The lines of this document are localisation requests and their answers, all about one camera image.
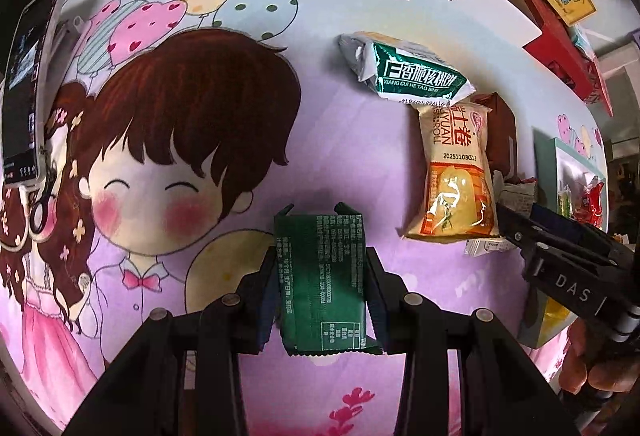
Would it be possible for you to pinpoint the green and white cookie packet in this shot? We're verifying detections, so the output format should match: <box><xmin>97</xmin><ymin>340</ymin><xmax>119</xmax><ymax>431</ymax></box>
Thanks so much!
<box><xmin>337</xmin><ymin>31</ymin><xmax>477</xmax><ymax>104</ymax></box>

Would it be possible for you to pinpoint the white charging cable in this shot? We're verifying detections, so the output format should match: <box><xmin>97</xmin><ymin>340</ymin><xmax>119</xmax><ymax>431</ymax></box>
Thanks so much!
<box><xmin>0</xmin><ymin>0</ymin><xmax>93</xmax><ymax>254</ymax></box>

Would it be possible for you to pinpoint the smartphone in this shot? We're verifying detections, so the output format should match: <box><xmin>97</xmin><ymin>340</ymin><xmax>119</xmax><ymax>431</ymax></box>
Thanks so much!
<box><xmin>0</xmin><ymin>0</ymin><xmax>71</xmax><ymax>187</ymax></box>

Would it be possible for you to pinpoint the dark red crate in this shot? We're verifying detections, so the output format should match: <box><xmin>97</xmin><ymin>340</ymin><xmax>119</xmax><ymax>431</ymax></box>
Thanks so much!
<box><xmin>492</xmin><ymin>0</ymin><xmax>613</xmax><ymax>117</ymax></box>

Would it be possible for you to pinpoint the yellow swiss roll packet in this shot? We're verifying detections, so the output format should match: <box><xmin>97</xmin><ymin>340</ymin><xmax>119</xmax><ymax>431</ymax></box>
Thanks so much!
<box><xmin>402</xmin><ymin>101</ymin><xmax>501</xmax><ymax>242</ymax></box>

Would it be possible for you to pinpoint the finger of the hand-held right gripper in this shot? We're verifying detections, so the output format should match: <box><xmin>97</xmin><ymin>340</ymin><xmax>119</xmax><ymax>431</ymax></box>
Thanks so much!
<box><xmin>495</xmin><ymin>202</ymin><xmax>551</xmax><ymax>259</ymax></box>
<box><xmin>530</xmin><ymin>203</ymin><xmax>618</xmax><ymax>248</ymax></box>

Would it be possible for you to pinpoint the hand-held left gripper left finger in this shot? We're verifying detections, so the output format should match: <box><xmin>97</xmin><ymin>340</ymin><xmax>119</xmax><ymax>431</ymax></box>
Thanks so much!
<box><xmin>62</xmin><ymin>246</ymin><xmax>281</xmax><ymax>436</ymax></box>

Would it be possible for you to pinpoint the dark green snack packet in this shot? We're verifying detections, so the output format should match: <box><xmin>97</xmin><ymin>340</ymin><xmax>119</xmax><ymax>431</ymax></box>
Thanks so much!
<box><xmin>272</xmin><ymin>202</ymin><xmax>383</xmax><ymax>358</ymax></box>

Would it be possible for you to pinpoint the white and brown snack packet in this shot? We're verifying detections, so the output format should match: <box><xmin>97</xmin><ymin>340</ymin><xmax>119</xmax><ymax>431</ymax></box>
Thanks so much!
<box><xmin>465</xmin><ymin>92</ymin><xmax>538</xmax><ymax>258</ymax></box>

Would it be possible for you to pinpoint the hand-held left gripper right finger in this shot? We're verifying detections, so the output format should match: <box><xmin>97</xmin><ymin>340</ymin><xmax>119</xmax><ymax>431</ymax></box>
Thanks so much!
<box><xmin>364</xmin><ymin>246</ymin><xmax>571</xmax><ymax>436</ymax></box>

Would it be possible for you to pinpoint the person's right hand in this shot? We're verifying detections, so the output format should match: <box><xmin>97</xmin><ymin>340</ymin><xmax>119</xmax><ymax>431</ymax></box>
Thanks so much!
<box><xmin>557</xmin><ymin>316</ymin><xmax>640</xmax><ymax>399</ymax></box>

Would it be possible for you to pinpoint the red snack packet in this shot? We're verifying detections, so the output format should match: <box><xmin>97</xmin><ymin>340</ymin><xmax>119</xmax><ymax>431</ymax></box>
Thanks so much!
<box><xmin>572</xmin><ymin>179</ymin><xmax>606</xmax><ymax>229</ymax></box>

